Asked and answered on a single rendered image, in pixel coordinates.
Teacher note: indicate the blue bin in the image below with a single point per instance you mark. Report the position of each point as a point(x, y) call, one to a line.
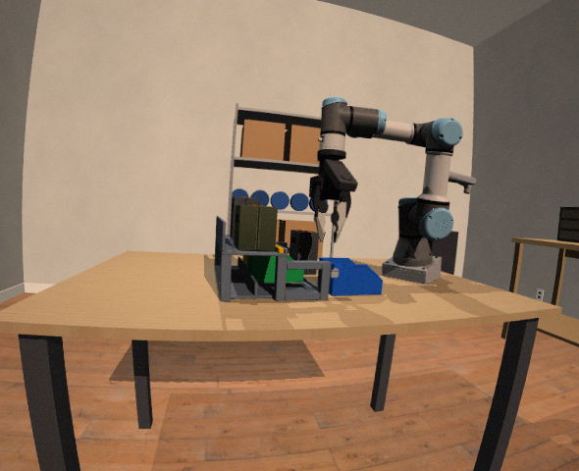
point(354, 279)

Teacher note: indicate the green open bin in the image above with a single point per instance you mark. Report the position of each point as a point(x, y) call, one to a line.
point(262, 269)

